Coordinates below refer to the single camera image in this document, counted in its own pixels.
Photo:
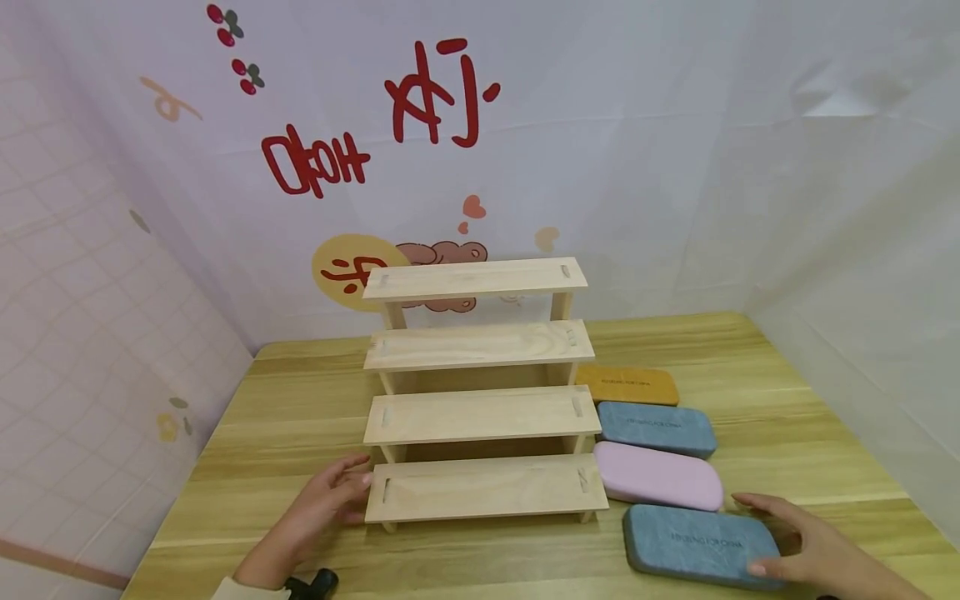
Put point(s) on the person's right hand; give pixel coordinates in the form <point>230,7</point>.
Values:
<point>829,562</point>

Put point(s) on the person's left hand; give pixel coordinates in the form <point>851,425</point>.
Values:
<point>307,521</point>

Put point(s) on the person's left fingers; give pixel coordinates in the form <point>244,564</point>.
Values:
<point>352,483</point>

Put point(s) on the person's right thumb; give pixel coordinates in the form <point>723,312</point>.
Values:
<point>776,569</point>

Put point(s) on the person's right index finger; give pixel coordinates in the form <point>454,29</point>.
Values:
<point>765,506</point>

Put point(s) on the large blue glasses case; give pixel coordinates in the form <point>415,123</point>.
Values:
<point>694,546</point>

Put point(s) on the person's right forearm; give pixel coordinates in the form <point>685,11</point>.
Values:
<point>900,590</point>

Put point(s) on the person's left forearm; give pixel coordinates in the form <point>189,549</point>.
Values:
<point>251,592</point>

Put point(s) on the black wrist band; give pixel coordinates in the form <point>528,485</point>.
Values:
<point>315,585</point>

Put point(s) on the pink glasses case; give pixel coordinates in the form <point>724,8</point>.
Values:
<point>656,477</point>

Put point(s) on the wooden four-step display shelf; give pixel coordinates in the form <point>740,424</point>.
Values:
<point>484,487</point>

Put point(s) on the small blue glasses case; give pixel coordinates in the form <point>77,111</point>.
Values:
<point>656,427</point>

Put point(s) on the orange glasses case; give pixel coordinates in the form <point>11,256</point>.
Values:
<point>626,384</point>

